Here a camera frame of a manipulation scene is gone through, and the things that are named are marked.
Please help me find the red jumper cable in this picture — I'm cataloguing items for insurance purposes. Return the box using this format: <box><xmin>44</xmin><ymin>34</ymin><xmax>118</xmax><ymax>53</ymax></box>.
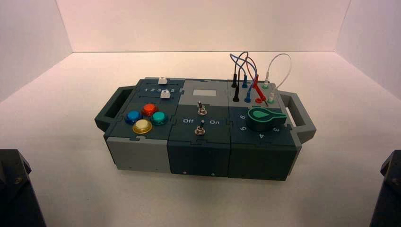
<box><xmin>245</xmin><ymin>57</ymin><xmax>269</xmax><ymax>105</ymax></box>

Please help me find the white jumper cable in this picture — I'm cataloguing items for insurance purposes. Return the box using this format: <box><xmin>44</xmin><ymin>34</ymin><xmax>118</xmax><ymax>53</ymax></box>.
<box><xmin>262</xmin><ymin>53</ymin><xmax>292</xmax><ymax>104</ymax></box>

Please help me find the green round push button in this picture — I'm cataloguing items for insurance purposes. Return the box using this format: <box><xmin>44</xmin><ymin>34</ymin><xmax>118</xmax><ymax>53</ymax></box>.
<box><xmin>150</xmin><ymin>111</ymin><xmax>169</xmax><ymax>126</ymax></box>

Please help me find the yellow round push button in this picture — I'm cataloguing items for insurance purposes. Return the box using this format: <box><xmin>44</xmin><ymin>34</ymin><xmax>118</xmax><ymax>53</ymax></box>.
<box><xmin>132</xmin><ymin>119</ymin><xmax>154</xmax><ymax>135</ymax></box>

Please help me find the black left robot arm base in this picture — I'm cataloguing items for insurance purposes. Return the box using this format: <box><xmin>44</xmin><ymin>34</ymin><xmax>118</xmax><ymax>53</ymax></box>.
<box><xmin>0</xmin><ymin>149</ymin><xmax>47</xmax><ymax>227</ymax></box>

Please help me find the blue jumper cable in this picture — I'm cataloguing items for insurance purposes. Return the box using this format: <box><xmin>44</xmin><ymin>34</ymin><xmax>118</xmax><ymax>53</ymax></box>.
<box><xmin>229</xmin><ymin>53</ymin><xmax>258</xmax><ymax>104</ymax></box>

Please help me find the green rotary pointer knob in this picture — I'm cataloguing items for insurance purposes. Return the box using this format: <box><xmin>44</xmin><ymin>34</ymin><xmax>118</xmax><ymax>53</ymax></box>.
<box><xmin>246</xmin><ymin>107</ymin><xmax>288</xmax><ymax>132</ymax></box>

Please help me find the blue round push button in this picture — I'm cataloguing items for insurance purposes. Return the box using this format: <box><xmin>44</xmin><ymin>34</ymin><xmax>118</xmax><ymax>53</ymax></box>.
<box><xmin>124</xmin><ymin>110</ymin><xmax>143</xmax><ymax>125</ymax></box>

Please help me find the black jumper cable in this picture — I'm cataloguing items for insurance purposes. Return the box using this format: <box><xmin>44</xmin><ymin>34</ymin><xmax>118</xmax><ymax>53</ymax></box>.
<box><xmin>231</xmin><ymin>51</ymin><xmax>250</xmax><ymax>104</ymax></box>

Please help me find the black right robot arm base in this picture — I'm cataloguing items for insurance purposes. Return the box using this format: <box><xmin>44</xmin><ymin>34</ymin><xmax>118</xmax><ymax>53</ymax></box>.
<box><xmin>369</xmin><ymin>149</ymin><xmax>401</xmax><ymax>227</ymax></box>

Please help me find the modular grey teal task box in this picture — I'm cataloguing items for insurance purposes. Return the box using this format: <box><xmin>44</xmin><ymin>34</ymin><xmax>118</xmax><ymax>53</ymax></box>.
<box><xmin>95</xmin><ymin>77</ymin><xmax>317</xmax><ymax>182</ymax></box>

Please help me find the red round push button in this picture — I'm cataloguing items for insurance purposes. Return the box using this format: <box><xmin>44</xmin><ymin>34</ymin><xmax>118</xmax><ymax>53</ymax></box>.
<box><xmin>141</xmin><ymin>104</ymin><xmax>158</xmax><ymax>117</ymax></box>

